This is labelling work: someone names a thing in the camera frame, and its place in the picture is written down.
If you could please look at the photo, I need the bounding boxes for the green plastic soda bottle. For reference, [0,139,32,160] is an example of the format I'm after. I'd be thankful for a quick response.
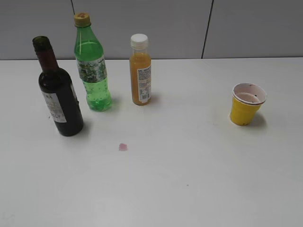
[74,12,112,112]

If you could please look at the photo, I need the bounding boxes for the dark red wine bottle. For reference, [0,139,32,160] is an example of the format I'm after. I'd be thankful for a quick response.
[33,36,84,136]

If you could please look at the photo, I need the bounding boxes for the yellow paper cup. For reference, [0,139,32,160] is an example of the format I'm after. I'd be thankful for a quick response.
[230,83,267,126]

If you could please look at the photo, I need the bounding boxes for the pink wine stain spot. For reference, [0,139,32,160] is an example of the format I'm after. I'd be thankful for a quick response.
[119,143,128,151]

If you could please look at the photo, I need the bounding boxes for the orange juice bottle white cap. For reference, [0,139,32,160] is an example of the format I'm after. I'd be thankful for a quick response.
[130,34,152,105]

